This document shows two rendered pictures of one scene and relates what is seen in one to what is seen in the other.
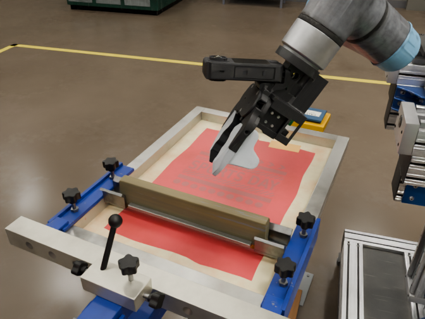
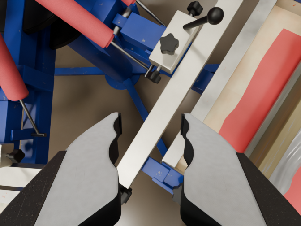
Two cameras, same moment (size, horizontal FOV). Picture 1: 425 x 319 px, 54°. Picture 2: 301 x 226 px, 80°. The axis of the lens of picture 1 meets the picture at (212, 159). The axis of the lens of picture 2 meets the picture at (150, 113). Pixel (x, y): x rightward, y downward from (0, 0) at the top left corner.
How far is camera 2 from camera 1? 0.62 m
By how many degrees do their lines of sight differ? 67
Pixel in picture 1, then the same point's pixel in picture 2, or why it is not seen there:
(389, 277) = not seen: outside the picture
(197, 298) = (159, 110)
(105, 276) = (174, 30)
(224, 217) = (265, 147)
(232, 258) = not seen: hidden behind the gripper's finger
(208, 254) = (236, 128)
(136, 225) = (285, 59)
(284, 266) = (178, 193)
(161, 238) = (263, 84)
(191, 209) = (285, 112)
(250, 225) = not seen: hidden behind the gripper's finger
